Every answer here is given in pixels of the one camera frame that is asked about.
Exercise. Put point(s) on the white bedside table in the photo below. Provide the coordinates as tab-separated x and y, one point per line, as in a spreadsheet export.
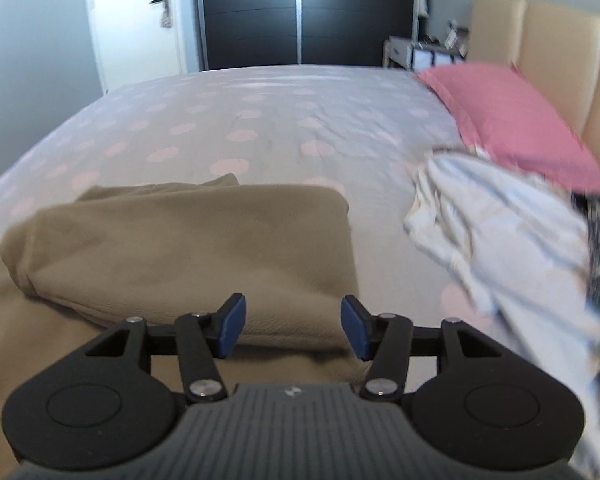
414	56

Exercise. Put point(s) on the beige padded headboard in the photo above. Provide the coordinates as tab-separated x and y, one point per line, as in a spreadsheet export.
555	47

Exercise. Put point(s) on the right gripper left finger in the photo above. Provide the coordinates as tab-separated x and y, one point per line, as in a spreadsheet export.
203	338

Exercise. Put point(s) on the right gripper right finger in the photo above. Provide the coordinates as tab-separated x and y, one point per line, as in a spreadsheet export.
383	340

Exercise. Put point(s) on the white door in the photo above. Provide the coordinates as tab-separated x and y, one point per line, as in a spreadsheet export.
135	41

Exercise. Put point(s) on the pink pillow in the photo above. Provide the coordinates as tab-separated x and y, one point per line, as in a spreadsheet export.
498	111

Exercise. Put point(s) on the black sliding wardrobe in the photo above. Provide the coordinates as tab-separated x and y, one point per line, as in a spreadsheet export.
243	33

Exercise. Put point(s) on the beige fleece jacket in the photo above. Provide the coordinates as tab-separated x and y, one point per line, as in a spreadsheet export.
163	250

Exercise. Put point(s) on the polka dot bed sheet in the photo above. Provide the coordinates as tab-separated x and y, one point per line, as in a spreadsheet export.
361	131

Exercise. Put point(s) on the white crumpled garment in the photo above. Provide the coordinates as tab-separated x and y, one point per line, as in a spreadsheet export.
521	252

